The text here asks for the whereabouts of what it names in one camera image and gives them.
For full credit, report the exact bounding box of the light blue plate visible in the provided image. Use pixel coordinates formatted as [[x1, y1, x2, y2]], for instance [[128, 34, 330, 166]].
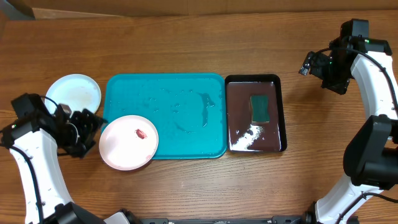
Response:
[[46, 74, 101, 113]]

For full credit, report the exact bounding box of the pink plate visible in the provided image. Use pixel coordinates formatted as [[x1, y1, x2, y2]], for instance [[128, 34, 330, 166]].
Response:
[[99, 115, 159, 171]]

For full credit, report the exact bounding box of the green scouring sponge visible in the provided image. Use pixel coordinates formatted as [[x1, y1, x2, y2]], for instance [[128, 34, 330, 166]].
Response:
[[251, 95, 270, 123]]

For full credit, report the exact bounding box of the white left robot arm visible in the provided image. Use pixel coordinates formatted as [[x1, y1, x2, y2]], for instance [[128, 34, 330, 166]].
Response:
[[1, 93, 140, 224]]

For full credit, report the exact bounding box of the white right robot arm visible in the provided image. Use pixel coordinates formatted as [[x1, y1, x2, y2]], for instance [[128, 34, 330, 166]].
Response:
[[299, 19, 397, 224]]

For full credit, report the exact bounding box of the black water tray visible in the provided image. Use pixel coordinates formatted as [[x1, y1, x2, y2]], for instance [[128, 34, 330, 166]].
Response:
[[225, 74, 287, 152]]

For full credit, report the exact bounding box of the teal plastic tray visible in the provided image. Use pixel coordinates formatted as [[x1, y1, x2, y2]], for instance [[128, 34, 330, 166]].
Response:
[[103, 73, 227, 160]]

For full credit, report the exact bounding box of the cardboard backdrop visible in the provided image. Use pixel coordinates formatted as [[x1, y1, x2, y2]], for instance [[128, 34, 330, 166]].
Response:
[[1, 0, 397, 20]]

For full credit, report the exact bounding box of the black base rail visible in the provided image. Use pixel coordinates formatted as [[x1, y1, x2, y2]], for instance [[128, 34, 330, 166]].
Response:
[[141, 215, 304, 224]]

